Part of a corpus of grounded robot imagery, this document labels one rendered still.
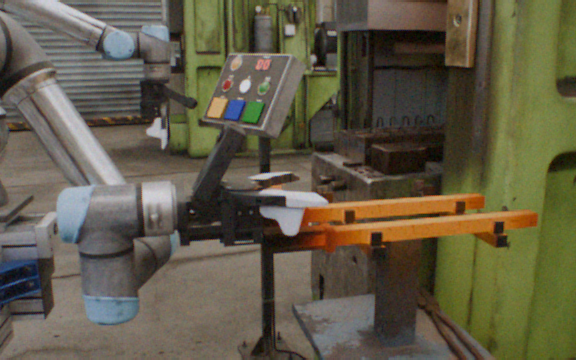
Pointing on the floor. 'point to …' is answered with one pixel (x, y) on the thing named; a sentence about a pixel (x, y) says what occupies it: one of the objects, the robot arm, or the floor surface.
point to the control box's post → (265, 254)
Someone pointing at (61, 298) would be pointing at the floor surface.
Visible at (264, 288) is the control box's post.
